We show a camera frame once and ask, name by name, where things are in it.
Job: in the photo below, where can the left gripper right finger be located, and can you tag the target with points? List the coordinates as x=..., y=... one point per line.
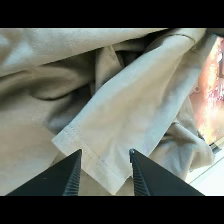
x=156, y=183

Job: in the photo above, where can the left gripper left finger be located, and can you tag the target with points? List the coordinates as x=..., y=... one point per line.
x=56, y=181

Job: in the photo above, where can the khaki shirt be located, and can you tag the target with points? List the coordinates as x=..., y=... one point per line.
x=133, y=100

